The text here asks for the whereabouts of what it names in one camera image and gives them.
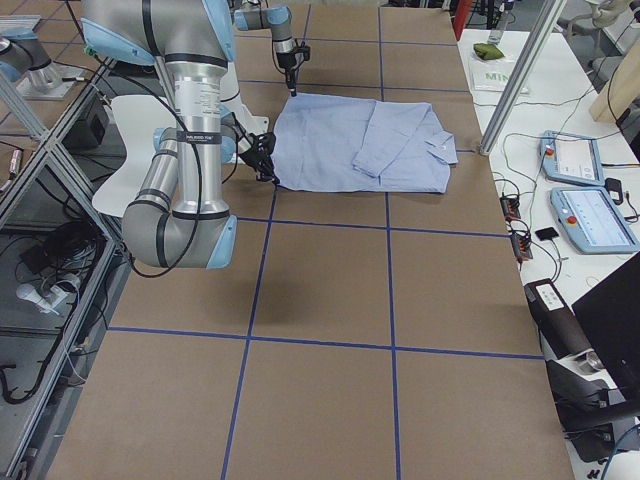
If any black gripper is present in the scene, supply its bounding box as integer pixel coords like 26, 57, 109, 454
277, 43, 305, 97
240, 132, 278, 184

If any light blue striped shirt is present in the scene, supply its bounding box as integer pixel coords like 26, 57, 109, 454
272, 93, 458, 193

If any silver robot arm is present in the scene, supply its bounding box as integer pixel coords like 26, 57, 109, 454
82, 1, 237, 269
233, 1, 311, 97

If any white MINI plastic bag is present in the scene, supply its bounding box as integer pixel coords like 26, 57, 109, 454
468, 52, 516, 92

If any olive green pouch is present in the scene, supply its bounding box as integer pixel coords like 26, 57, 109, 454
473, 43, 505, 61

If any far orange circuit board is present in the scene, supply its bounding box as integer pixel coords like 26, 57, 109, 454
500, 196, 521, 221

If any orange circuit board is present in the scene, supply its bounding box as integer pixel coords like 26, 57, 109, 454
509, 231, 533, 263
500, 196, 521, 221

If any near orange circuit board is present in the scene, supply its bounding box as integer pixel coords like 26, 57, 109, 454
509, 231, 533, 263

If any far blue teach pendant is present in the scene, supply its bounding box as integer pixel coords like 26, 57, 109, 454
539, 130, 605, 187

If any blue teach pendant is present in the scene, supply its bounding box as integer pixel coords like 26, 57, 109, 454
539, 130, 605, 187
549, 187, 639, 254

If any near blue teach pendant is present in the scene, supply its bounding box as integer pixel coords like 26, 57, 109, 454
549, 187, 639, 254

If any black power adapter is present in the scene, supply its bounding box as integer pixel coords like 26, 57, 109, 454
604, 177, 624, 205

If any black monitor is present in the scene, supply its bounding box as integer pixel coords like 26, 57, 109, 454
572, 255, 639, 398

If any black label printer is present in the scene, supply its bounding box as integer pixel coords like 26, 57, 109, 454
524, 279, 639, 462

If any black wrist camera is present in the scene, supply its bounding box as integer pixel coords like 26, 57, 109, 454
296, 42, 311, 62

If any white camera stand pedestal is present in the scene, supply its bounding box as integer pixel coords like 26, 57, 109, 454
220, 62, 269, 135

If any aluminium frame post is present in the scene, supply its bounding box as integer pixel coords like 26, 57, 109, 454
479, 0, 566, 156

